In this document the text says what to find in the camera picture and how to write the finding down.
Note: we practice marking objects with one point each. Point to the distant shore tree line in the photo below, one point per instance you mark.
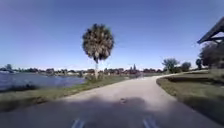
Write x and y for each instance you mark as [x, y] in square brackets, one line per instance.
[113, 70]

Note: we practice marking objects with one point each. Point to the tall palm tree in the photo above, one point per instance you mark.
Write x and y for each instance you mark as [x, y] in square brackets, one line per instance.
[97, 43]

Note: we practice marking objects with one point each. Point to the grey paved path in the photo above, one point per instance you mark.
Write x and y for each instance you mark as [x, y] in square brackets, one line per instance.
[126, 90]

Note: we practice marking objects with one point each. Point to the grass strip beside water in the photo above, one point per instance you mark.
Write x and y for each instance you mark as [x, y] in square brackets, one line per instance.
[50, 93]

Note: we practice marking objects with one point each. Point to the robot's own part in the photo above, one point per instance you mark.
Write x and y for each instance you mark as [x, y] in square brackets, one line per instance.
[150, 123]
[77, 124]

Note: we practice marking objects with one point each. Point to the small round shore bush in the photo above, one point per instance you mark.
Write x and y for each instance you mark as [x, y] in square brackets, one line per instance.
[186, 66]

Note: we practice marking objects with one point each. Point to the blue lake water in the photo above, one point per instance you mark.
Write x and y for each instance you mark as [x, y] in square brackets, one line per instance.
[40, 81]

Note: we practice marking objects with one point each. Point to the grass field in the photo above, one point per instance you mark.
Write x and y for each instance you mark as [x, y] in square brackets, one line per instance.
[193, 90]

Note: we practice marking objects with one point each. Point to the dark trees by shelter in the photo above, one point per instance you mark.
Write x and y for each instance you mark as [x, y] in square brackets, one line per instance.
[210, 55]

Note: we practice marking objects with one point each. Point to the dark shelter roof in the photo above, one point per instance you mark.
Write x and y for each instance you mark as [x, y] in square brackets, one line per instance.
[215, 31]

